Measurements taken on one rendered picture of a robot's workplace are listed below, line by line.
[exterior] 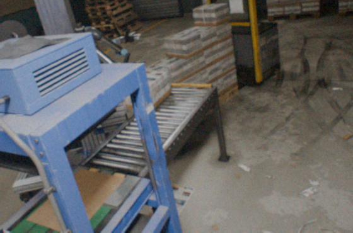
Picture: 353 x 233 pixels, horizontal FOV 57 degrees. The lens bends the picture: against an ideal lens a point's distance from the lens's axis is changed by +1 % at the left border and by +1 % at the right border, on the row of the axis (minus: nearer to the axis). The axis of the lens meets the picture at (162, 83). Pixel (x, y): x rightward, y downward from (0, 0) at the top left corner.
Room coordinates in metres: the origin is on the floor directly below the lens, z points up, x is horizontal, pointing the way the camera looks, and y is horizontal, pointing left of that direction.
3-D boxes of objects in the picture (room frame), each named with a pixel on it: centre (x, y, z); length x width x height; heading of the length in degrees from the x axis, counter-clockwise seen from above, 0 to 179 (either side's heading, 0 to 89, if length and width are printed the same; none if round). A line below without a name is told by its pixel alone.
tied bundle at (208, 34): (4.08, -0.58, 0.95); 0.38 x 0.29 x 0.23; 39
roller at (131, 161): (1.92, 0.38, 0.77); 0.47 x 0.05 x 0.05; 57
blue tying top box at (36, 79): (1.50, 0.65, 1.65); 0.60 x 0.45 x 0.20; 57
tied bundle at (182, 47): (3.90, -0.35, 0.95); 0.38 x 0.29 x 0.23; 39
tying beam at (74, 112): (1.50, 0.65, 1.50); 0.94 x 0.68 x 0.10; 57
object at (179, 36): (3.90, -0.35, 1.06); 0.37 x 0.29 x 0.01; 39
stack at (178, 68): (3.82, -0.25, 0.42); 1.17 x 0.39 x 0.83; 128
